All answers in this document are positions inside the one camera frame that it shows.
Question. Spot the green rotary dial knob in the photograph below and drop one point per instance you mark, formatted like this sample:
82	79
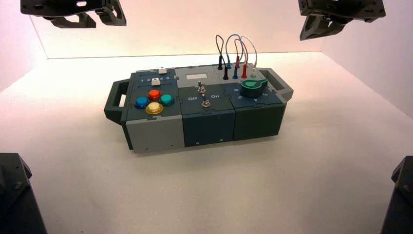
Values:
253	88

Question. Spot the white slider knob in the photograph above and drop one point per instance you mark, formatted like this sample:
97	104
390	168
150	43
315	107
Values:
155	82
162	70

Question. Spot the blue round push button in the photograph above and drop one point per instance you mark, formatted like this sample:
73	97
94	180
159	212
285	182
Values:
141	102

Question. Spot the dark green modular control box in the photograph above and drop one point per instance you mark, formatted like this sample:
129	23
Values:
206	122

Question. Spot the teal round push button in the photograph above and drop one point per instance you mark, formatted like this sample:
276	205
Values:
166	99

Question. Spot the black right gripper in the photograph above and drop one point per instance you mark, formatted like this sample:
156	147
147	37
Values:
342	7

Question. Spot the metal toggle switch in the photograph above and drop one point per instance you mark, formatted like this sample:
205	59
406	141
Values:
205	102
200	86

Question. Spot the red round push button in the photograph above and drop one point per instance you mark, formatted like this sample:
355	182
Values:
154	94

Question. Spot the yellow round push button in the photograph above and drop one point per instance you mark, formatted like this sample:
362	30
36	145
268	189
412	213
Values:
154	108

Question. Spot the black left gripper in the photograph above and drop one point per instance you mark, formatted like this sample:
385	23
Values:
61	6

